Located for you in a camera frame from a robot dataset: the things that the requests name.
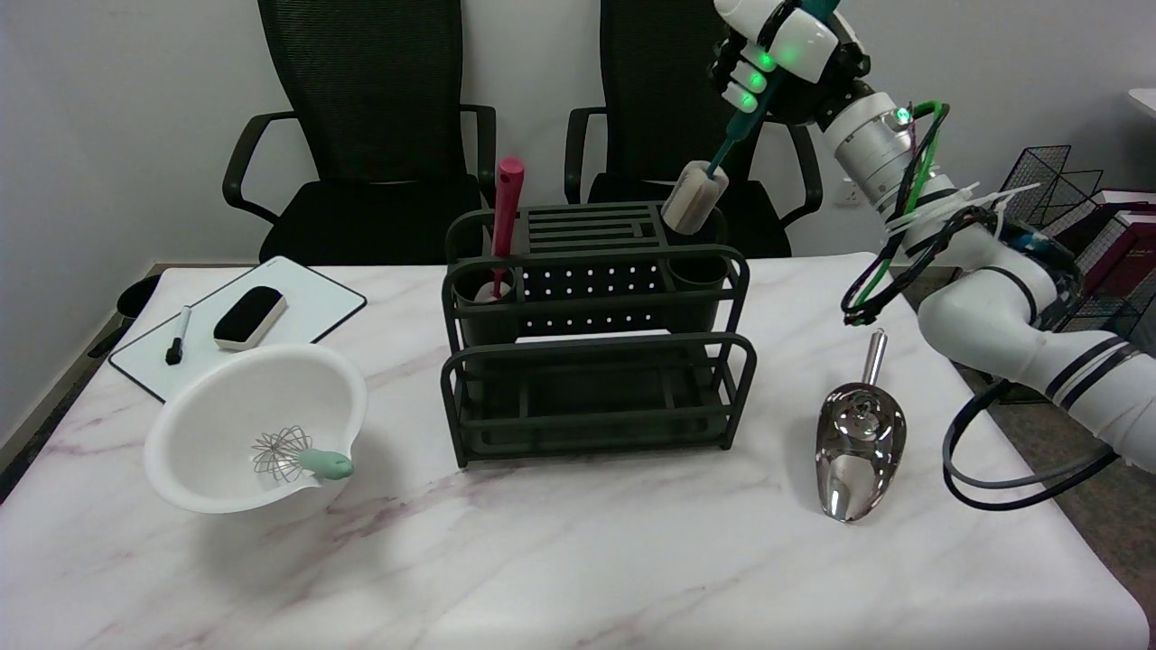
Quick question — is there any dark green kitchen storage rack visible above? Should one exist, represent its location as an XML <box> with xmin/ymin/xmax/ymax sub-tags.
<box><xmin>441</xmin><ymin>200</ymin><xmax>758</xmax><ymax>469</ymax></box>

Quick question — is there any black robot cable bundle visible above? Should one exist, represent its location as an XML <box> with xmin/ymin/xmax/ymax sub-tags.
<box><xmin>842</xmin><ymin>203</ymin><xmax>1003</xmax><ymax>328</ymax></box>

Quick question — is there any blue sponge bottle brush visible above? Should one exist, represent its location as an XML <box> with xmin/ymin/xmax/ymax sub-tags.
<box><xmin>661</xmin><ymin>0</ymin><xmax>841</xmax><ymax>236</ymax></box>

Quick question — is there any black mesh office chair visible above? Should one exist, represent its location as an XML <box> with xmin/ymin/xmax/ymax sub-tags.
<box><xmin>222</xmin><ymin>0</ymin><xmax>498</xmax><ymax>265</ymax></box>
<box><xmin>564</xmin><ymin>0</ymin><xmax>824</xmax><ymax>259</ymax></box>

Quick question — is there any black white board eraser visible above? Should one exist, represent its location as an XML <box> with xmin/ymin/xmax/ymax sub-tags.
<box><xmin>213</xmin><ymin>286</ymin><xmax>289</xmax><ymax>351</ymax></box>

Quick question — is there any green robot cable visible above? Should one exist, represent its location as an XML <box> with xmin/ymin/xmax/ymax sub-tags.
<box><xmin>844</xmin><ymin>101</ymin><xmax>949</xmax><ymax>317</ymax></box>

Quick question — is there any wire whisk green handle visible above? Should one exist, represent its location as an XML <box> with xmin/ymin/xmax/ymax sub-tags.
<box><xmin>251</xmin><ymin>426</ymin><xmax>355</xmax><ymax>484</ymax></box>

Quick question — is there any dark maroon book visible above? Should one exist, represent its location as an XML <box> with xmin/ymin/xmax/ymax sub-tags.
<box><xmin>1057</xmin><ymin>203</ymin><xmax>1156</xmax><ymax>299</ymax></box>

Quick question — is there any black wire book rack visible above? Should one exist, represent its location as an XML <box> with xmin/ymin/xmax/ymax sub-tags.
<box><xmin>998</xmin><ymin>145</ymin><xmax>1156</xmax><ymax>405</ymax></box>

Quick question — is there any dark green utensil cup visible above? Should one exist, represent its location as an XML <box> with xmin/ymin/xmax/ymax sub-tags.
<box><xmin>667</xmin><ymin>255</ymin><xmax>729</xmax><ymax>339</ymax></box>
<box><xmin>452</xmin><ymin>266</ymin><xmax>520</xmax><ymax>348</ymax></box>

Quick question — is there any black whiteboard marker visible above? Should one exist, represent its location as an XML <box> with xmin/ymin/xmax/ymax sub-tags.
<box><xmin>165</xmin><ymin>306</ymin><xmax>193</xmax><ymax>367</ymax></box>

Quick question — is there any small white whiteboard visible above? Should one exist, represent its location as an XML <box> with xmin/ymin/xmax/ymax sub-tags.
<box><xmin>108</xmin><ymin>256</ymin><xmax>368</xmax><ymax>404</ymax></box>

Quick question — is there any white plastic mixing bowl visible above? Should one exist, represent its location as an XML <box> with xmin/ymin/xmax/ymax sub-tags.
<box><xmin>144</xmin><ymin>343</ymin><xmax>368</xmax><ymax>515</ymax></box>

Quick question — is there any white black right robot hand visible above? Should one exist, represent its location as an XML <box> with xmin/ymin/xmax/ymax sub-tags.
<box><xmin>709</xmin><ymin>0</ymin><xmax>872</xmax><ymax>127</ymax></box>

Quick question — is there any shiny metal scoop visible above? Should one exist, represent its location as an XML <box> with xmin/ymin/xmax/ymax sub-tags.
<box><xmin>816</xmin><ymin>329</ymin><xmax>907</xmax><ymax>524</ymax></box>

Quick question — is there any red sponge bottle brush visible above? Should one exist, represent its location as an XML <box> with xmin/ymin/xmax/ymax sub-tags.
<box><xmin>477</xmin><ymin>157</ymin><xmax>526</xmax><ymax>302</ymax></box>

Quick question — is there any thick black robot hose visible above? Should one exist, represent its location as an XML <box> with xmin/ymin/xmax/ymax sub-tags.
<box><xmin>942</xmin><ymin>379</ymin><xmax>1121</xmax><ymax>512</ymax></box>

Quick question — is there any black round floor object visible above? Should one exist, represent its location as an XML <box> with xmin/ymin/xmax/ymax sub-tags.
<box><xmin>116</xmin><ymin>274</ymin><xmax>163</xmax><ymax>328</ymax></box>

